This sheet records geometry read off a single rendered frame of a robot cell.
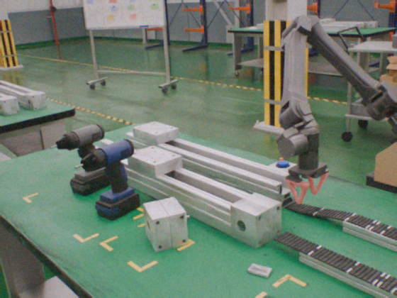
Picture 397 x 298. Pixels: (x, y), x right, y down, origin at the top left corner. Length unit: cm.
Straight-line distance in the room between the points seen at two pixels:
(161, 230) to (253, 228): 23
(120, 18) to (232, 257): 622
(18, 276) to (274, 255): 128
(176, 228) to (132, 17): 599
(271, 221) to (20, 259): 124
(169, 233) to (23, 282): 110
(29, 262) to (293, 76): 138
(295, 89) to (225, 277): 56
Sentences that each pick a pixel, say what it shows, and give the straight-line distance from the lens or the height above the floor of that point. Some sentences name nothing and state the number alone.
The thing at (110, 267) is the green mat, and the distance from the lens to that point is 114.
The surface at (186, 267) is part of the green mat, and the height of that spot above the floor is 78.
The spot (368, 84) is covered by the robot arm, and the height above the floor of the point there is 109.
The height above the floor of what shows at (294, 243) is 81.
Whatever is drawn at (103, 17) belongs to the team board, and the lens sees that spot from 734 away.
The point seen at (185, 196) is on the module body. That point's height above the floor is 84.
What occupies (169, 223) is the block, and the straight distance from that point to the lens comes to 114.
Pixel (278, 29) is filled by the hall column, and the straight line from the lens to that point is 446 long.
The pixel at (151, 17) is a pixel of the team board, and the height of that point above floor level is 110.
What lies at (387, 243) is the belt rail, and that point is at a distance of 121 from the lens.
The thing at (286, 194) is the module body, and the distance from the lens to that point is 137.
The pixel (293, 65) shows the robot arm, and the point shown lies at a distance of 136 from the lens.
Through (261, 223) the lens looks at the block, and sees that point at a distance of 113.
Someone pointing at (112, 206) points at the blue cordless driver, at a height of 83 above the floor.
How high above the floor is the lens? 140
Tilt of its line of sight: 20 degrees down
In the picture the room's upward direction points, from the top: 4 degrees counter-clockwise
